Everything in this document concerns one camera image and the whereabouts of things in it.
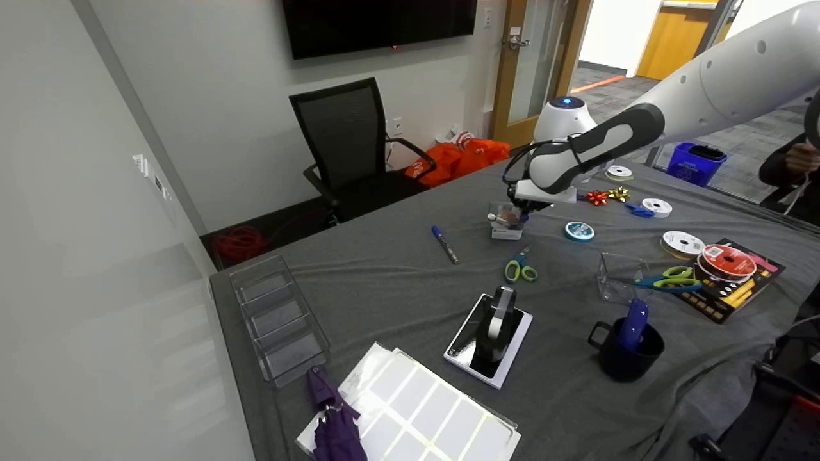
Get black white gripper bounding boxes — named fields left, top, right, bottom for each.
left=501, top=141, right=578, bottom=217

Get blue marker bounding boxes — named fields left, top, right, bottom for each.
left=429, top=225, right=459, bottom=263
left=616, top=299, right=647, bottom=350

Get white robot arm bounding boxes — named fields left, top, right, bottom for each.
left=501, top=0, right=820, bottom=216

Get blue marker on table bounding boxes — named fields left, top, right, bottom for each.
left=429, top=225, right=459, bottom=263

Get white round speaker device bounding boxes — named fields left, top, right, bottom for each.
left=533, top=95, right=595, bottom=143

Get colourful toy pieces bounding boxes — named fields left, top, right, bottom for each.
left=578, top=186, right=631, bottom=207

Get small grey box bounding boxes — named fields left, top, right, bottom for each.
left=487, top=213, right=522, bottom=241

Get teal round tin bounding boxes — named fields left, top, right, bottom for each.
left=564, top=221, right=597, bottom=243

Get orange bag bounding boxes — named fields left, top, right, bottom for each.
left=405, top=138, right=511, bottom=186

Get white tape roll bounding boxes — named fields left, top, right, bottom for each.
left=640, top=198, right=674, bottom=217

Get clear square plastic case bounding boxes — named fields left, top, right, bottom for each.
left=595, top=254, right=637, bottom=301

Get blue plastic bin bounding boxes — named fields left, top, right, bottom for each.
left=666, top=143, right=724, bottom=186

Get black white tape dispenser box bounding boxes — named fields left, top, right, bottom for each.
left=442, top=286, right=533, bottom=390

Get white ribbon spool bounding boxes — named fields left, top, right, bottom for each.
left=661, top=230, right=704, bottom=257

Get grey table cloth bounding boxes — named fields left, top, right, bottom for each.
left=212, top=167, right=820, bottom=461

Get green scissors on card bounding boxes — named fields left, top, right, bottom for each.
left=637, top=267, right=698, bottom=293

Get black office chair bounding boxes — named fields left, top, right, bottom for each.
left=290, top=77, right=435, bottom=223

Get black mug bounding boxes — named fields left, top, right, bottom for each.
left=587, top=318, right=666, bottom=382

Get red ribbon spool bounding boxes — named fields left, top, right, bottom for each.
left=697, top=243, right=756, bottom=282

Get black printed card package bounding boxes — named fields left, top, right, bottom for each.
left=678, top=237, right=784, bottom=322

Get clear plastic tray organizer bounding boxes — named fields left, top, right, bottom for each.
left=227, top=259, right=324, bottom=387

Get purple glove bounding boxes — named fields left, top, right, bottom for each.
left=306, top=369, right=367, bottom=461

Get blue green handled scissors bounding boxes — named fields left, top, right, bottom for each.
left=501, top=252, right=538, bottom=284

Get wall television screen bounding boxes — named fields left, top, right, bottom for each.
left=278, top=0, right=476, bottom=58

